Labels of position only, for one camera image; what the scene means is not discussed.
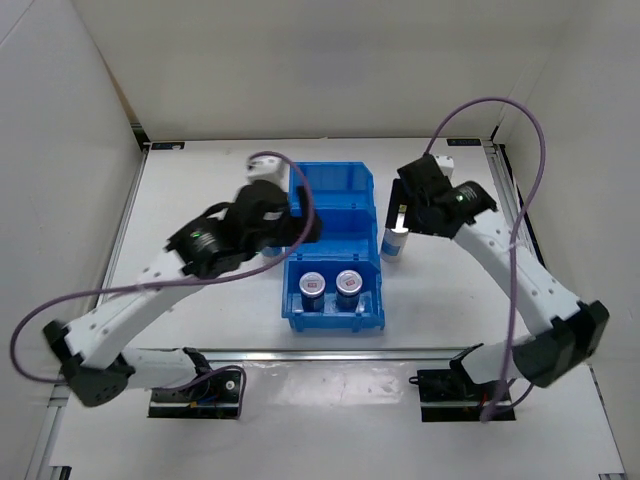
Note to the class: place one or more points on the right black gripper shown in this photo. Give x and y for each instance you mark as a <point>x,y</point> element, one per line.
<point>398,197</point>

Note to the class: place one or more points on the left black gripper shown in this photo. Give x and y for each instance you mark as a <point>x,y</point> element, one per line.
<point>305,229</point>

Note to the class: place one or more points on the white blue can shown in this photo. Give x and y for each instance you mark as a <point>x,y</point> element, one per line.
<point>270,252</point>
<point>393,243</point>

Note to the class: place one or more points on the grey-lid spice jar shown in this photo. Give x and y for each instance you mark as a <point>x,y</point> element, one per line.
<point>349,285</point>
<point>312,287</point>

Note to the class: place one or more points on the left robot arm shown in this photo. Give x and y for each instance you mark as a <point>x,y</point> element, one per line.
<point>96,359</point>

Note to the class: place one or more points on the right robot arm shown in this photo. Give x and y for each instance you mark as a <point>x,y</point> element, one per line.
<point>563,330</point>

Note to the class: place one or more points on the blue plastic bin middle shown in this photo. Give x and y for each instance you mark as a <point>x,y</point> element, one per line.
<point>347,232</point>

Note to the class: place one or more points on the blue plastic bin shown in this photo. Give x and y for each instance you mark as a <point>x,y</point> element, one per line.
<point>347,232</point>
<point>340,184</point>
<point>329,309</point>

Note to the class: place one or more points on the blue plastic bin rear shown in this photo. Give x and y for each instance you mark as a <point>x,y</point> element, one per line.
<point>340,184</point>

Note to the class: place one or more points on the blue plastic bin front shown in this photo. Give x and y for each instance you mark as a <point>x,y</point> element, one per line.
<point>329,309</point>

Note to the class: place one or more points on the black label right corner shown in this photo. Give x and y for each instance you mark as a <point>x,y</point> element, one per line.
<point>463,142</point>

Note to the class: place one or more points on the black label corner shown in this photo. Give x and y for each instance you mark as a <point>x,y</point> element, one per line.
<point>463,142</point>
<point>167,146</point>

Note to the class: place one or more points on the black label left corner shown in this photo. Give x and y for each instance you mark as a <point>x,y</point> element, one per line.
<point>167,146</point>

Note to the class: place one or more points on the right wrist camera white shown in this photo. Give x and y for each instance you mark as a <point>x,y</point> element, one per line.
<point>446,164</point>

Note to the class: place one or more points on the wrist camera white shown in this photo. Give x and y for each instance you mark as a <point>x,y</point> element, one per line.
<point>265,167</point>
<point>446,164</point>

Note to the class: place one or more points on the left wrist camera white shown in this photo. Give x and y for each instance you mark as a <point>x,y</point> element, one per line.
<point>265,167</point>

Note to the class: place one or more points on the aluminium frame rail front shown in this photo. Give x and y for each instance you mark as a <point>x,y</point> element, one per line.
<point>320,356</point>

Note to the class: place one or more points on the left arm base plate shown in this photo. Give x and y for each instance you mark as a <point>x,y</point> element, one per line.
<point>220,397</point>

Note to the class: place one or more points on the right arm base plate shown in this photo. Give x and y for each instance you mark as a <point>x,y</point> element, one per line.
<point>443,398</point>

